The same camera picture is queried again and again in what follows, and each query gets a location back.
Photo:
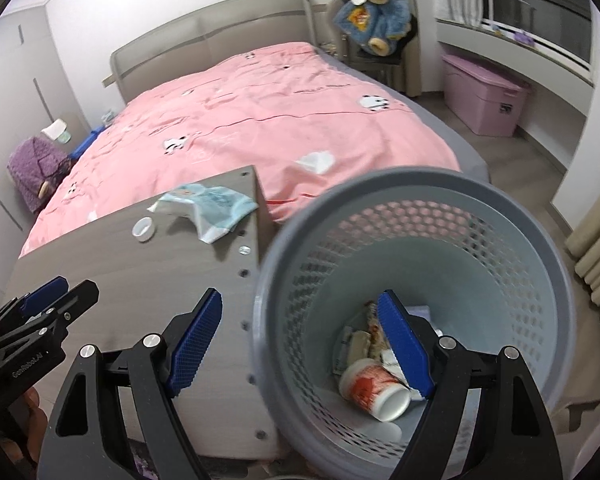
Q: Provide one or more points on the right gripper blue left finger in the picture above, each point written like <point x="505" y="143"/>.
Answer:
<point x="188" y="337"/>

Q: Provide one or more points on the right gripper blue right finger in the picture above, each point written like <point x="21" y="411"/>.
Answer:
<point x="410" y="338"/>

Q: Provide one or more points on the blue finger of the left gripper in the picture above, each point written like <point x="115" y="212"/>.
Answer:
<point x="33" y="303"/>
<point x="68" y="308"/>

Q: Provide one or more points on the white paper wrapper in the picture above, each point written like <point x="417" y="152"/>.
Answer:
<point x="380" y="349"/>

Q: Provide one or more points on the red and white paper cup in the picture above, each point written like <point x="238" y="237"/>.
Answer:
<point x="371" y="388"/>

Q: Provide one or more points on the light blue plastic package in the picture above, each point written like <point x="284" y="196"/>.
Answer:
<point x="214" y="210"/>

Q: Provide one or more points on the green and white carton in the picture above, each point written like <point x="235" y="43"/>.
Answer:
<point x="351" y="345"/>

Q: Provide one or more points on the grey perforated trash basket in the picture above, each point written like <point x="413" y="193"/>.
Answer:
<point x="478" y="309"/>

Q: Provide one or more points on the person's left hand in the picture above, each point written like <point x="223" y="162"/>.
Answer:
<point x="32" y="420"/>

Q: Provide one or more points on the white bottle cap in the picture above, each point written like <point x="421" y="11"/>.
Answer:
<point x="144" y="229"/>

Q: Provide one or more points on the purple garment on chair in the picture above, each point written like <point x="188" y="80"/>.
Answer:
<point x="37" y="167"/>

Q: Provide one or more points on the blue item beside bed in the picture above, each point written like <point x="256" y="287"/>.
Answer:
<point x="86" y="143"/>

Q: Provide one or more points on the white cloth on purple chair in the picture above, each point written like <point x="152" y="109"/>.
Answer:
<point x="57" y="132"/>

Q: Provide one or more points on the pink bed duvet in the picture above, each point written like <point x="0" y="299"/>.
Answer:
<point x="302" y="123"/>

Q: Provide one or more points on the pink plastic storage box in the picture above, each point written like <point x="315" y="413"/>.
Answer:
<point x="488" y="101"/>

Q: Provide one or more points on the dark chair with jacket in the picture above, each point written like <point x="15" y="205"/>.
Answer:
<point x="400" y="70"/>

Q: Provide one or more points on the grey upholstered headboard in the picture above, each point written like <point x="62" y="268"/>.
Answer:
<point x="201" y="39"/>

